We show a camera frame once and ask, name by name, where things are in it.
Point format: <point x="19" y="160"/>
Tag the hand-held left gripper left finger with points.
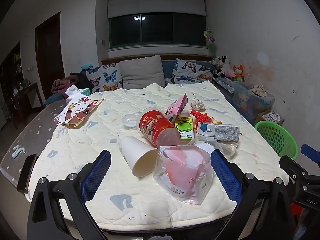
<point x="96" y="175"/>

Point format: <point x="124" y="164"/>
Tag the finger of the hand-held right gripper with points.
<point x="311" y="153"/>
<point x="293" y="168"/>

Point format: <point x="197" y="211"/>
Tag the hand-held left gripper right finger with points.
<point x="225" y="177"/>

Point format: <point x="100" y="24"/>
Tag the clear plastic wrapper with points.
<point x="226" y="148"/>

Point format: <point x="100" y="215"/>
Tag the green plastic basket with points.
<point x="275" y="137"/>

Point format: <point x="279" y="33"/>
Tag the clear plastic bag pink contents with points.
<point x="185" y="172"/>

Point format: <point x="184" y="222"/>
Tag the white paper cup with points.
<point x="135" y="152"/>

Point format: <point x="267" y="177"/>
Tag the white blue cardboard box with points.
<point x="220" y="132"/>

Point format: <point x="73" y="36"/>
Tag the orange peel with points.
<point x="216" y="120"/>

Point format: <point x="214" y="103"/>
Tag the clear dome lid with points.
<point x="129" y="121"/>

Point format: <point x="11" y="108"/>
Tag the green yellow juice carton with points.
<point x="184" y="127"/>

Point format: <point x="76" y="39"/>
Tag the red foam net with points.
<point x="200" y="116"/>

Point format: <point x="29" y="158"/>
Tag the red printed plastic cup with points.
<point x="155" y="126"/>

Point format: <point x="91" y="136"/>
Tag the pink snack packet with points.
<point x="176" y="106"/>

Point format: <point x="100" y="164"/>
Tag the white quilted mat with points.
<point x="100" y="140"/>

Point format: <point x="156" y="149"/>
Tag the colourful cartoon book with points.
<point x="272" y="117"/>

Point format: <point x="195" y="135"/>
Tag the brown cardboard box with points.
<point x="261" y="120"/>

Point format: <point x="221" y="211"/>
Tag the cartoon printed paper bag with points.
<point x="77" y="112"/>

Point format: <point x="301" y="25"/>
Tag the black smartphone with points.
<point x="27" y="172"/>

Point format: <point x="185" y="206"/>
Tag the clear plastic storage box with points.
<point x="247" y="105"/>

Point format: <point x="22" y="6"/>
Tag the grey star mat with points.
<point x="30" y="132"/>

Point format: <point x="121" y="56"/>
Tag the patterned beige cloth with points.
<point x="257" y="90"/>

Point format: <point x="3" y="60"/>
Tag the teal tissue pack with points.
<point x="83" y="91"/>

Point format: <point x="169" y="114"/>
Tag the grey patterned folded mat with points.
<point x="225" y="85"/>

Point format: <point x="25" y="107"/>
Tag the black jacket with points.
<point x="81" y="80"/>

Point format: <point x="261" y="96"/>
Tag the pink cloth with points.
<point x="60" y="85"/>

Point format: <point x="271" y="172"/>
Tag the butterfly print pillow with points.
<point x="107" y="77"/>
<point x="190" y="71"/>

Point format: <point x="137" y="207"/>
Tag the dark wooden desk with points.
<point x="30" y="97"/>

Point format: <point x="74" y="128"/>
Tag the pink plush toy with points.
<point x="230" y="74"/>

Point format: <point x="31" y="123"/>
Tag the orange fox plush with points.
<point x="238" y="72"/>

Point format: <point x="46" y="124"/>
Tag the teal cloth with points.
<point x="86" y="66"/>

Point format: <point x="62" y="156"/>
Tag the black white cow plush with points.
<point x="221" y="66"/>

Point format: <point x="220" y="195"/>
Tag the grey pillow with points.
<point x="142" y="72"/>

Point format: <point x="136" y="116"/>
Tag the blue bed mattress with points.
<point x="168" y="71"/>

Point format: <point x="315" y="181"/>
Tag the dark wooden shelf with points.
<point x="10" y="80"/>

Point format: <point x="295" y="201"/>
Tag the brown wooden door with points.
<point x="50" y="52"/>

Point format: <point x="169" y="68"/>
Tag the hanging flower decoration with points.
<point x="210" y="40"/>

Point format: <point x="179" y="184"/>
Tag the dark window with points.
<point x="157" y="30"/>

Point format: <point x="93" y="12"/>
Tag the white roller blind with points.
<point x="157" y="3"/>

